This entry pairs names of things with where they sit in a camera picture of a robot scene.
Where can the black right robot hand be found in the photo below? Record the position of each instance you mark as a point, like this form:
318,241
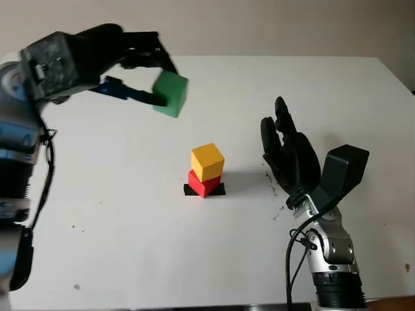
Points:
298,162

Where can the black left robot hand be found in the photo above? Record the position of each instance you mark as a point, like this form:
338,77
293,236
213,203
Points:
97,52

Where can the green cube block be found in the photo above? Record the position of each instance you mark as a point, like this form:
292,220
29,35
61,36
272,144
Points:
172,94

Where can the yellow cube block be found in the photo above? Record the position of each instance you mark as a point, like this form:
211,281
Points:
207,162

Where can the red cube block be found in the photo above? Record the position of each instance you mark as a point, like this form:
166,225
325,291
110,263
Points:
199,188

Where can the black tape rectangle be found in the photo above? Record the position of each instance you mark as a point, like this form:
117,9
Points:
220,191

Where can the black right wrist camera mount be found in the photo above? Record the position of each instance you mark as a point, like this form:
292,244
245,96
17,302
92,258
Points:
343,171

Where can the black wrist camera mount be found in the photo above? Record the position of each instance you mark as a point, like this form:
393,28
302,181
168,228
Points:
52,64
343,171

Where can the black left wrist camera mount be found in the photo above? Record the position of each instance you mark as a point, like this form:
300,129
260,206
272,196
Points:
52,64

